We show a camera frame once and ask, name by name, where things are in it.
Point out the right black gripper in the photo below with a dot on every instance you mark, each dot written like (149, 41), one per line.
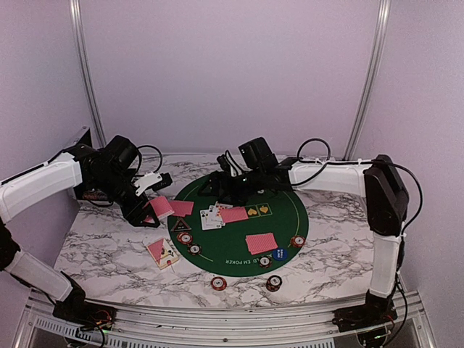
(229, 190)

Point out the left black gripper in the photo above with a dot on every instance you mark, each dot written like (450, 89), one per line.
(135, 218)

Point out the pink playing card deck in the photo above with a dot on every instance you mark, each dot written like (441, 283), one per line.
(162, 207)

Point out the face-up community card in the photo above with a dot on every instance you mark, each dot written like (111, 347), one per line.
(213, 217)
(221, 206)

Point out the nine of spades card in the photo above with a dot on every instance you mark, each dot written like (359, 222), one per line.
(206, 223)

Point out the black triangular all-in button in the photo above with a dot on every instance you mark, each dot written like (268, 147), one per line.
(180, 226)

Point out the dark chips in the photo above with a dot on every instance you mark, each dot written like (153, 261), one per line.
(265, 262)
(194, 249)

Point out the blue small blind button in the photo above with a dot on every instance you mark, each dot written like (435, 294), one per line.
(280, 254)

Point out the dark red poker chip stack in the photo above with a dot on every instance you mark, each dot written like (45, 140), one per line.
(273, 283)

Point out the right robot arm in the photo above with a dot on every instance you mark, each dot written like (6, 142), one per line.
(377, 181)

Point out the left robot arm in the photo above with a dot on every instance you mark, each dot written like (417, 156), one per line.
(77, 165)

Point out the white red card box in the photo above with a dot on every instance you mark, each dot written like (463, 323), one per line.
(162, 253)

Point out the round green poker mat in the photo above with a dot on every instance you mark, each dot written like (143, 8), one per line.
(224, 250)

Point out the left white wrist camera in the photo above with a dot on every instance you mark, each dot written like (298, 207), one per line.
(153, 181)

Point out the front aluminium rail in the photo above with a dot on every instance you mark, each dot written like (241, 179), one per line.
(304, 325)

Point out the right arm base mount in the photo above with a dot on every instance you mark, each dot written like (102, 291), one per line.
(361, 316)

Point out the left aluminium frame post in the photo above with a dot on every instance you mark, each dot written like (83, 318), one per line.
(85, 70)

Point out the aluminium frame post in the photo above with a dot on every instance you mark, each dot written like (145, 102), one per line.
(85, 70)
(374, 64)

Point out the right aluminium frame post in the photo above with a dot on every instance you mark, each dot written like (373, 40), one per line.
(374, 64)

